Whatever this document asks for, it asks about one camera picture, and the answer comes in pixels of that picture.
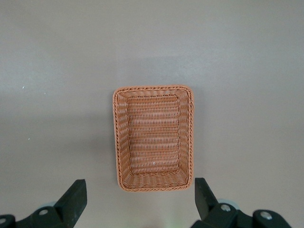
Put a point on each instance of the brown woven wicker basket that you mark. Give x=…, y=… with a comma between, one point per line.
x=153, y=137

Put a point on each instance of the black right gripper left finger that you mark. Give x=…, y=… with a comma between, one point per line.
x=69, y=206

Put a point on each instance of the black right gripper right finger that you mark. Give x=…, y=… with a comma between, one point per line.
x=209, y=209

